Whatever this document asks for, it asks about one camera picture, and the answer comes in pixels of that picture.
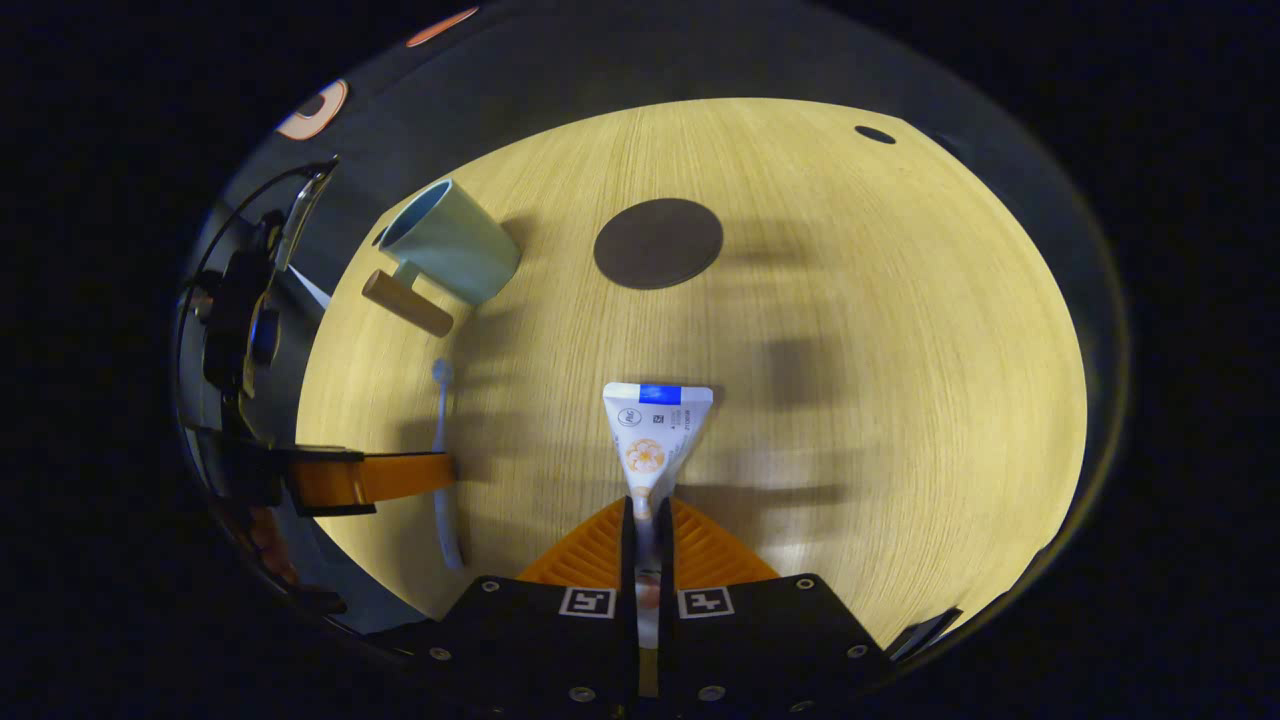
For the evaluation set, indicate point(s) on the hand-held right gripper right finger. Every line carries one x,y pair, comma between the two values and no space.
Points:
760,650

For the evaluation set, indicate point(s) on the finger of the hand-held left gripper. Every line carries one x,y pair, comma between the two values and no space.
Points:
400,478

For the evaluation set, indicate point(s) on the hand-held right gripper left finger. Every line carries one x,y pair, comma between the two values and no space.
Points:
540,650

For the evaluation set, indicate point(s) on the light blue toothbrush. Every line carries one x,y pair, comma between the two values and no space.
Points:
441,420

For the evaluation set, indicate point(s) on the white toothpaste tube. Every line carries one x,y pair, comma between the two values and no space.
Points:
655,425

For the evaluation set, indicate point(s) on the dark round coaster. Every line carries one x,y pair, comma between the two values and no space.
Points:
658,244

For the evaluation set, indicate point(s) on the dark metal bar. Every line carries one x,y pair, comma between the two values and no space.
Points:
922,633

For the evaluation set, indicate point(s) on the black backdrop cloth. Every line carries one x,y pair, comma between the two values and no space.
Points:
600,60

